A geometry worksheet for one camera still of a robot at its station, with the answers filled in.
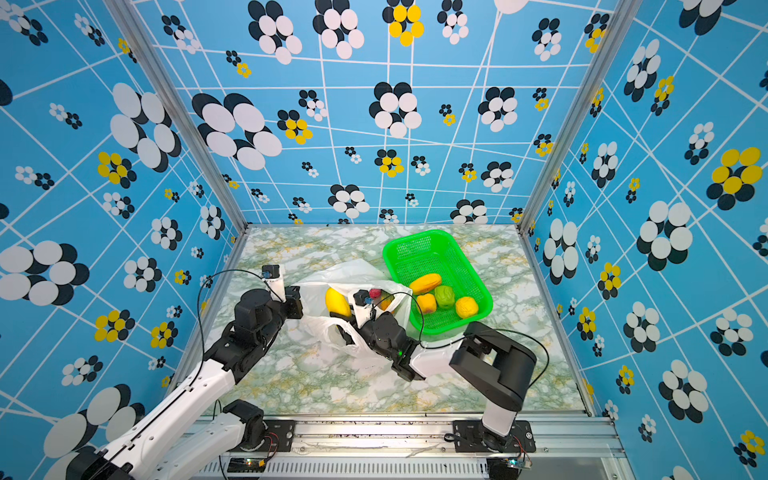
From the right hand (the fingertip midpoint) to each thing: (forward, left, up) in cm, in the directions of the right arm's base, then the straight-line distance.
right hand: (338, 311), depth 79 cm
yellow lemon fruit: (+7, -37, -10) cm, 39 cm away
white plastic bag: (0, -6, +11) cm, 12 cm away
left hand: (+5, +10, +5) cm, 13 cm away
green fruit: (+11, -31, -10) cm, 34 cm away
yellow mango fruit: (0, 0, +5) cm, 5 cm away
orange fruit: (+8, -25, -10) cm, 28 cm away
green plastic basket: (+32, -29, -14) cm, 45 cm away
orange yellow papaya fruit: (+17, -25, -12) cm, 32 cm away
